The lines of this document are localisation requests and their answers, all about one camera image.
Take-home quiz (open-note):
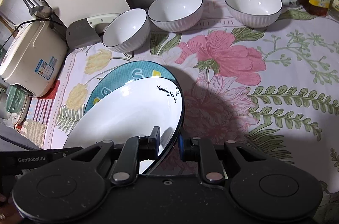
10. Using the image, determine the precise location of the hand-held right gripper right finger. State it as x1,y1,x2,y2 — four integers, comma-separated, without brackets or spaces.
178,134,265,185

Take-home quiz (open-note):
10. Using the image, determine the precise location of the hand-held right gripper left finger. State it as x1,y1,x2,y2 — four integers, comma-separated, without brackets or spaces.
70,127,161,185

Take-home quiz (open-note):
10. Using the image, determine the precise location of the white plate black rim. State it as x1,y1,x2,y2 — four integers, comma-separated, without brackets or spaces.
63,76,185,176

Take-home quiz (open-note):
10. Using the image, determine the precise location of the blue fried egg plate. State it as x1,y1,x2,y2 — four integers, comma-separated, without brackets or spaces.
84,60,178,119

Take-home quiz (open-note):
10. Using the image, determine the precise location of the white ribbed bowl dark rim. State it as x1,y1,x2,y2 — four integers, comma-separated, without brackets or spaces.
147,0,204,33
102,8,151,53
224,0,283,29

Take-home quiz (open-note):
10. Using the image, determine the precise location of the person's left hand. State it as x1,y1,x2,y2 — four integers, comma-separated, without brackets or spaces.
0,194,24,224

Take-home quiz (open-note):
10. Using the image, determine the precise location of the red striped cloth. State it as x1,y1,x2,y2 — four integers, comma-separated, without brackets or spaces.
14,80,62,151

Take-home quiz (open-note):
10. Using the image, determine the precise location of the green strainer basket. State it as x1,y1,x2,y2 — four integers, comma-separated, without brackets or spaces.
5,85,27,114

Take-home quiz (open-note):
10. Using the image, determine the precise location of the floral tablecloth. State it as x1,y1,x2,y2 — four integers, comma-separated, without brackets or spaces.
46,0,339,195

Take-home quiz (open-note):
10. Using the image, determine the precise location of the cream rice cooker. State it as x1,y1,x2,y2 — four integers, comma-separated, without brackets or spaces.
0,21,68,98

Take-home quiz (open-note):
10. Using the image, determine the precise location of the grey cleaver cream handle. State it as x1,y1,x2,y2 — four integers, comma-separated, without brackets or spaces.
65,13,121,50

